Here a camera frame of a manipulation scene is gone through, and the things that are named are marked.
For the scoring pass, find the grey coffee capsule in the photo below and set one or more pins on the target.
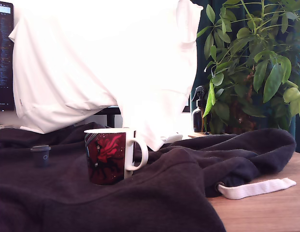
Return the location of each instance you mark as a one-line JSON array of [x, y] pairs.
[[40, 157]]

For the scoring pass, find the red printed coffee mug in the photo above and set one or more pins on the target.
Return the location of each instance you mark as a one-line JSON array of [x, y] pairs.
[[106, 157]]

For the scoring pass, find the black monitor stand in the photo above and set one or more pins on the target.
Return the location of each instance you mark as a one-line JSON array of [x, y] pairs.
[[111, 116]]

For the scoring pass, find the dark spray bottle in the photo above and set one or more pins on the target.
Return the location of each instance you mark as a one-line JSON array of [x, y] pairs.
[[199, 116]]

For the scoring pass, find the white cloth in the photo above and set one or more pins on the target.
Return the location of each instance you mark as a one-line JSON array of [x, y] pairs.
[[104, 60]]

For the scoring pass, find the dark grey sweatshirt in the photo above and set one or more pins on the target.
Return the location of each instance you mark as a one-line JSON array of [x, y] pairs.
[[145, 193]]

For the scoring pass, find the green leafy houseplant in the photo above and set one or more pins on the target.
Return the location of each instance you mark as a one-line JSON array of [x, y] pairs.
[[256, 72]]

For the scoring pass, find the black computer monitor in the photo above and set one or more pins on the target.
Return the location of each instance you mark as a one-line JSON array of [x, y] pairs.
[[3, 60]]

